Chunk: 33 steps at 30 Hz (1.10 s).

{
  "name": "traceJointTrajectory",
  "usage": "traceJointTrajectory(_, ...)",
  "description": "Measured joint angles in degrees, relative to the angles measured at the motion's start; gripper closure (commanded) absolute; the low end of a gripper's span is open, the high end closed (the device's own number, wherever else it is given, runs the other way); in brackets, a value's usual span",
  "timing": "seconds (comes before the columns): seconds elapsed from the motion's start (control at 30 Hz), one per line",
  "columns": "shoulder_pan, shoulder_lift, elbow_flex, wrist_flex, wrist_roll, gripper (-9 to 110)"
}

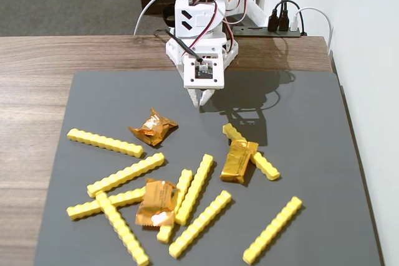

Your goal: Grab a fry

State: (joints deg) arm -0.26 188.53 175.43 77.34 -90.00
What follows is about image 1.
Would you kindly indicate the crumpled orange foil packet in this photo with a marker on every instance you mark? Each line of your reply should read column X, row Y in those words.
column 154, row 129

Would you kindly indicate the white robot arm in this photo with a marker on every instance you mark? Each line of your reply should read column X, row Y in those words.
column 187, row 17

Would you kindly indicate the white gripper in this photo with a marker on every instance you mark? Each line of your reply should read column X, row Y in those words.
column 201, row 96

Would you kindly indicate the dark grey mat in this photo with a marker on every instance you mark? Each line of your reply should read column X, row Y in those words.
column 311, row 169

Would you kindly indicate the black power strip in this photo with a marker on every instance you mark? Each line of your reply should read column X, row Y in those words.
column 249, row 31

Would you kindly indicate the yellow crinkle toy fry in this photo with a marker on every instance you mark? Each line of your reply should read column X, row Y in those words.
column 184, row 182
column 201, row 224
column 84, row 210
column 126, row 174
column 265, row 166
column 194, row 189
column 104, row 142
column 123, row 230
column 272, row 231

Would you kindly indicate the flat orange foil packet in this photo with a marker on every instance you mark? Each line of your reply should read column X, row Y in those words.
column 238, row 161

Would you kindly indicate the orange foil packet white spots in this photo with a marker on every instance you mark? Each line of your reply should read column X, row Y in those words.
column 157, row 200

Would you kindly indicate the black round roll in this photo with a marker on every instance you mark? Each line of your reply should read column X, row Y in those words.
column 168, row 15

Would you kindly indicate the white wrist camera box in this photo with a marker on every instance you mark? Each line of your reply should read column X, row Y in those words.
column 204, row 74

